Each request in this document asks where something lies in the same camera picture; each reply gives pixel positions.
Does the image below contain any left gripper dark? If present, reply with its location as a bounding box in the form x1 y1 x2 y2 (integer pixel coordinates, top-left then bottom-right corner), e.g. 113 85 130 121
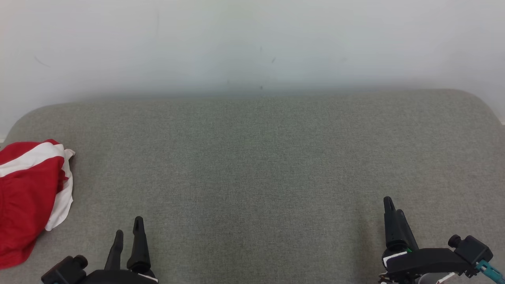
79 216 159 284

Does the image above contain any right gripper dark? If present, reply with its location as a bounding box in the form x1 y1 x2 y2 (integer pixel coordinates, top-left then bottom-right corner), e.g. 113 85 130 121
380 196 471 284

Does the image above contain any red shirt with white sleeves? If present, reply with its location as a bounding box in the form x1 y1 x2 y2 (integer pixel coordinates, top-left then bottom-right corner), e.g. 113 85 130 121
0 149 75 270

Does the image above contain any right camera teal connector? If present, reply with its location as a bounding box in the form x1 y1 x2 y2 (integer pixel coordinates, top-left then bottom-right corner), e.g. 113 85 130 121
475 260 505 283

